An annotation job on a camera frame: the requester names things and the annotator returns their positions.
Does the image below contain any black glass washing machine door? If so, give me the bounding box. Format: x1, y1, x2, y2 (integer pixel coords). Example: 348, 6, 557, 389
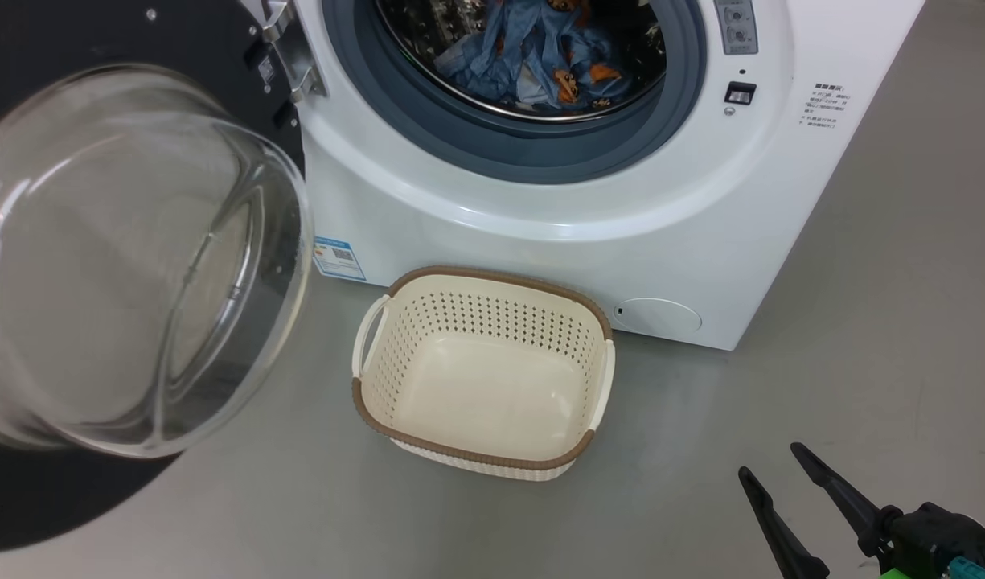
0, 0, 315, 555

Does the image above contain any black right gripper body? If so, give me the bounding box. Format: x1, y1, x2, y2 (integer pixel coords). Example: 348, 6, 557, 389
878, 502, 985, 579

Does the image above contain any blue energy label sticker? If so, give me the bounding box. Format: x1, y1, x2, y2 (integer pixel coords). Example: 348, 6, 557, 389
313, 236, 367, 282

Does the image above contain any blue cartoon print garment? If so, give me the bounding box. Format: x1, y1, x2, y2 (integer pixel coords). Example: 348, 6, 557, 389
433, 0, 647, 113

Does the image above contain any cream perforated laundry basket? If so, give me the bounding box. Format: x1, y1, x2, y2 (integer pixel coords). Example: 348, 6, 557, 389
351, 265, 617, 483

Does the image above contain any grey rubber door gasket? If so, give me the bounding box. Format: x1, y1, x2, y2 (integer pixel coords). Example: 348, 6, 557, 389
321, 0, 709, 187

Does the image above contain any white front-load washing machine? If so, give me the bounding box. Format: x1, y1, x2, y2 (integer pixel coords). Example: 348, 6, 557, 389
287, 0, 928, 352

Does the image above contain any stainless steel perforated drum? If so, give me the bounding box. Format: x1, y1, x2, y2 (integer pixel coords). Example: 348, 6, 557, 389
375, 0, 669, 124

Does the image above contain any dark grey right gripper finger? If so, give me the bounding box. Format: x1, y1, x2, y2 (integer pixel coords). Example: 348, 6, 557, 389
737, 466, 831, 579
789, 442, 892, 558

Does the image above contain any silver metal door hinge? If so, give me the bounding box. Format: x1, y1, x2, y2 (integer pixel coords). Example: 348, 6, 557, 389
239, 0, 329, 105

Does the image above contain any cream orange cartoon garment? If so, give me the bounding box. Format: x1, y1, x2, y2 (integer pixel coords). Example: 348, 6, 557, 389
547, 64, 623, 111

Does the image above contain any grey warning sticker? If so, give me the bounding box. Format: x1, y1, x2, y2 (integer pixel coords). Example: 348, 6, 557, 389
713, 0, 761, 56

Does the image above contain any round white filter cover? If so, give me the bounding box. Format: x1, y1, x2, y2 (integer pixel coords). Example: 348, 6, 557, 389
613, 298, 703, 335

